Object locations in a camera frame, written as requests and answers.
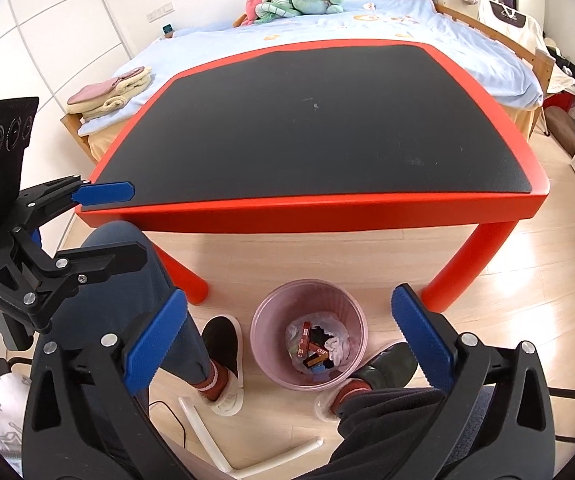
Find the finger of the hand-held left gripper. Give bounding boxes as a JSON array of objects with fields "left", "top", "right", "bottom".
[
  {"left": 42, "top": 240, "right": 148, "bottom": 292},
  {"left": 16, "top": 174, "right": 136, "bottom": 233}
]

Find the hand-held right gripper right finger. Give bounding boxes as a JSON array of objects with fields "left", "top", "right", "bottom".
[{"left": 390, "top": 283, "right": 559, "bottom": 480}]

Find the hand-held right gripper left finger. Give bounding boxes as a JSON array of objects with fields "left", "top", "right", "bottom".
[{"left": 22, "top": 289, "right": 189, "bottom": 480}]

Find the white sock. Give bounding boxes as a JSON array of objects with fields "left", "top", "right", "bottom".
[{"left": 325, "top": 334, "right": 352, "bottom": 362}]

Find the pink plastic bin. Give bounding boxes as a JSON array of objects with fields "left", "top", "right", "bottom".
[{"left": 251, "top": 281, "right": 368, "bottom": 392}]

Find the dark right slipper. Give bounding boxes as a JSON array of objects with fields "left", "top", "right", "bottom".
[{"left": 320, "top": 342, "right": 418, "bottom": 421}]

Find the dark slipper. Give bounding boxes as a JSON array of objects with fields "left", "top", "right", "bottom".
[
  {"left": 320, "top": 342, "right": 418, "bottom": 421},
  {"left": 200, "top": 315, "right": 244, "bottom": 417}
]

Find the person's left leg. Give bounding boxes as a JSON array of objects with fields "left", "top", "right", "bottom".
[{"left": 55, "top": 220, "right": 213, "bottom": 391}]

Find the person's leg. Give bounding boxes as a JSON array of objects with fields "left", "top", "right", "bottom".
[
  {"left": 327, "top": 387, "right": 448, "bottom": 480},
  {"left": 55, "top": 220, "right": 213, "bottom": 391}
]

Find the dark left slipper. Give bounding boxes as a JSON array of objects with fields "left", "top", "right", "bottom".
[{"left": 200, "top": 315, "right": 244, "bottom": 417}]

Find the folded cream towel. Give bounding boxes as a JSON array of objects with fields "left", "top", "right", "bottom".
[{"left": 68, "top": 67, "right": 152, "bottom": 121}]

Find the person's right leg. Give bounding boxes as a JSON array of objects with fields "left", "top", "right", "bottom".
[{"left": 327, "top": 387, "right": 448, "bottom": 480}]

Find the folded pink towel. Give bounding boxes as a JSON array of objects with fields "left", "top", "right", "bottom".
[{"left": 66, "top": 66, "right": 146, "bottom": 106}]

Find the white wardrobe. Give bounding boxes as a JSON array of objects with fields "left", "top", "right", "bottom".
[{"left": 0, "top": 0, "right": 133, "bottom": 116}]

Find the light blue printed blanket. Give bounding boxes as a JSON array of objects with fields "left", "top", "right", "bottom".
[{"left": 78, "top": 0, "right": 543, "bottom": 136}]

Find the red table with black top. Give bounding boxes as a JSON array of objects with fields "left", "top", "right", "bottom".
[{"left": 75, "top": 39, "right": 551, "bottom": 313}]

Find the pink plush toy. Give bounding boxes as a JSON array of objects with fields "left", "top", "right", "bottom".
[{"left": 240, "top": 0, "right": 276, "bottom": 26}]

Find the green striped plush toy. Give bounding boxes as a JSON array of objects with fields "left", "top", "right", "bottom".
[{"left": 255, "top": 0, "right": 298, "bottom": 23}]

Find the brown cushion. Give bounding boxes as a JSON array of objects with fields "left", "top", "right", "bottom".
[{"left": 547, "top": 107, "right": 575, "bottom": 157}]

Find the black bag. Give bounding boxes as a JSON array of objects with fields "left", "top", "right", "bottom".
[{"left": 542, "top": 35, "right": 575, "bottom": 93}]

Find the wooden bed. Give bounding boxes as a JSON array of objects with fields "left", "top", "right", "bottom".
[{"left": 60, "top": 0, "right": 555, "bottom": 166}]

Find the white tote bag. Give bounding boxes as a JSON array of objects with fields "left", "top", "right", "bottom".
[{"left": 477, "top": 0, "right": 543, "bottom": 53}]

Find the black cable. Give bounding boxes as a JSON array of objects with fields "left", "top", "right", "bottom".
[{"left": 148, "top": 400, "right": 188, "bottom": 466}]

